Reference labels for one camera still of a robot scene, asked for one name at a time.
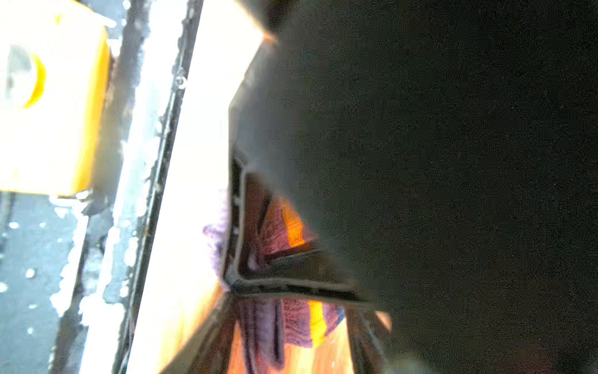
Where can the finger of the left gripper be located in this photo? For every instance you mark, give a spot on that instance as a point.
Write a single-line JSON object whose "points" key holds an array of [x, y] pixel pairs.
{"points": [[306, 272]]}

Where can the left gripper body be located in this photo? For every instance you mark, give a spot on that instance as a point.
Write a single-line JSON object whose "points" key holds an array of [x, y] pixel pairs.
{"points": [[445, 154]]}

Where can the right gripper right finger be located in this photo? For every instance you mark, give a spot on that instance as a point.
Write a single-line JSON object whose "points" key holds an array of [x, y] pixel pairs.
{"points": [[368, 337]]}

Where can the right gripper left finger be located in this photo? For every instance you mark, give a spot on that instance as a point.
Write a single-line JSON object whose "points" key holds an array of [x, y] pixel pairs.
{"points": [[209, 348]]}

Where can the purple striped sock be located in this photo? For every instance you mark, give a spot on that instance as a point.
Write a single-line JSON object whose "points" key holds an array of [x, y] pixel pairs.
{"points": [[271, 231]]}

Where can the yellow tape measure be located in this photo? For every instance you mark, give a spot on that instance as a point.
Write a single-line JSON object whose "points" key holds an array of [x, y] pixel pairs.
{"points": [[55, 62]]}

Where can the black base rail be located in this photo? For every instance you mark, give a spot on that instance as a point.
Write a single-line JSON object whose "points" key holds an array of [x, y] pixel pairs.
{"points": [[144, 98]]}

